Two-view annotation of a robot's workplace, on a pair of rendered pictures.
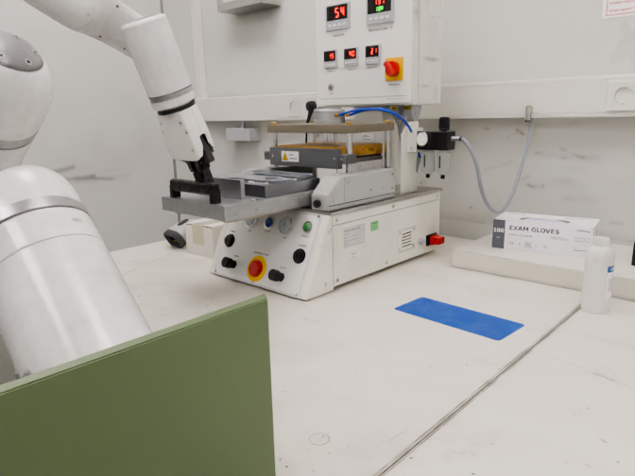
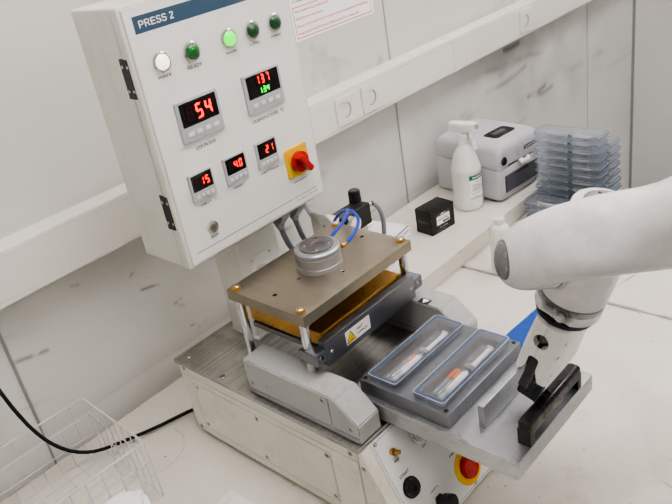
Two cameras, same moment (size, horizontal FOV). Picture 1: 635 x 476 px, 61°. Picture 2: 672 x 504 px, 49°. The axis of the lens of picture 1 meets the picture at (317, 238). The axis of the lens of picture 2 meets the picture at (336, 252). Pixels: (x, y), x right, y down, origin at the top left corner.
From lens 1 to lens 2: 1.75 m
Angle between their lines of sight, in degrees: 81
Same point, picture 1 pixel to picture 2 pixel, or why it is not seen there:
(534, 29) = not seen: hidden behind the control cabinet
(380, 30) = (268, 117)
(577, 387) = (651, 287)
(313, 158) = (387, 307)
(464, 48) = not seen: hidden behind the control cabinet
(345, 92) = (237, 221)
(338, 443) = not seen: outside the picture
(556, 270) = (441, 269)
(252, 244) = (440, 452)
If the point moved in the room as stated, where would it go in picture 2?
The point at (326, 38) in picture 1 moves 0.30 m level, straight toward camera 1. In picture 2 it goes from (185, 155) to (376, 125)
